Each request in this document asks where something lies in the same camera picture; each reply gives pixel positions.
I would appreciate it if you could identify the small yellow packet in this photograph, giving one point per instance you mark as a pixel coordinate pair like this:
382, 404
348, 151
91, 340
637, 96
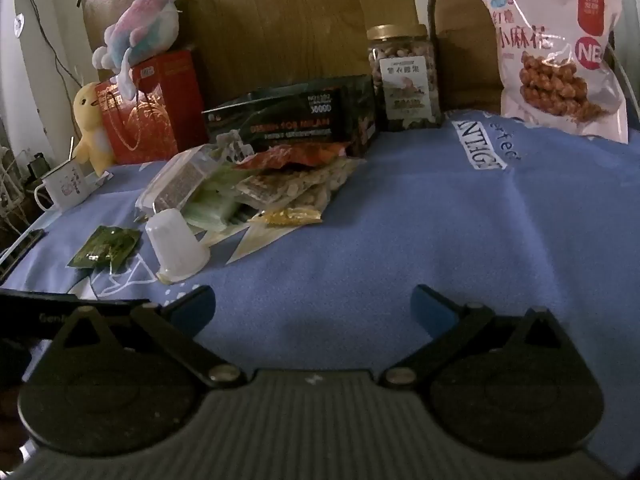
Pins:
290, 216

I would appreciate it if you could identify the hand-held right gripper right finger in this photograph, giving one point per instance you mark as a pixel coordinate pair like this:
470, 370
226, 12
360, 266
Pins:
432, 310

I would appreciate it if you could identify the white plastic jelly cup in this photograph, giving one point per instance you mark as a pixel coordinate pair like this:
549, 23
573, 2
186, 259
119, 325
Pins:
177, 250

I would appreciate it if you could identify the clear cracker packet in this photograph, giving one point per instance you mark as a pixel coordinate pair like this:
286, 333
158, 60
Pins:
335, 180
272, 187

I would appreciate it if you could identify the white enamel mug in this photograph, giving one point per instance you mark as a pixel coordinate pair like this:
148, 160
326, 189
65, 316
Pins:
70, 187

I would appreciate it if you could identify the dark small box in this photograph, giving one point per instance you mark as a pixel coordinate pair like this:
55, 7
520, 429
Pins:
39, 167

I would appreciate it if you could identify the clear packet of dark snack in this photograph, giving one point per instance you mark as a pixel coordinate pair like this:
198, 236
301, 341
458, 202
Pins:
175, 185

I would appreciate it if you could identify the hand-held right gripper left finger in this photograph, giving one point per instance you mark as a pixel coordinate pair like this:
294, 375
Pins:
192, 305

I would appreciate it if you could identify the pink snack bag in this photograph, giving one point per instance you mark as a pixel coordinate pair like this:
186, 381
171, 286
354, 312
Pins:
540, 20

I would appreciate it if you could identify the yellow duck plush toy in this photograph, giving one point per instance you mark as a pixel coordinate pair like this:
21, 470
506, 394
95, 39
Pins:
92, 130

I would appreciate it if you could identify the green biscuit packet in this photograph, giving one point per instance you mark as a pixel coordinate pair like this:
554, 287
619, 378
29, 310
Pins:
210, 210

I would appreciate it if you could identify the clear nut jar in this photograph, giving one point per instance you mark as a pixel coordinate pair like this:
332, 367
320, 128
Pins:
405, 60

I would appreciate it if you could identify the black sheep print box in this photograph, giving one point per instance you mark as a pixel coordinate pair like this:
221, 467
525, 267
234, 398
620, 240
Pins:
290, 120

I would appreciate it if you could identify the red gift bag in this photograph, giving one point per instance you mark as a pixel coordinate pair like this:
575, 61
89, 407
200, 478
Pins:
160, 110

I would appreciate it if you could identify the white wall sticker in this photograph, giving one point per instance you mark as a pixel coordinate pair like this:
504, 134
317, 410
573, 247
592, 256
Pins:
19, 24

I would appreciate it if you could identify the wooden board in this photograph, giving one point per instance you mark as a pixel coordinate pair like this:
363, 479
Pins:
300, 20

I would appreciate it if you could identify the red snack packet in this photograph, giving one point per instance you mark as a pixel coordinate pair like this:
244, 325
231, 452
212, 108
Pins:
295, 157

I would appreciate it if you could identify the pastel plush toy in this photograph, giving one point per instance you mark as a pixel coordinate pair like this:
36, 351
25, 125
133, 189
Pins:
145, 25

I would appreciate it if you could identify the small dark green packet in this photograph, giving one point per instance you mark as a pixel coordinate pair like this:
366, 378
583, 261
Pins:
102, 247

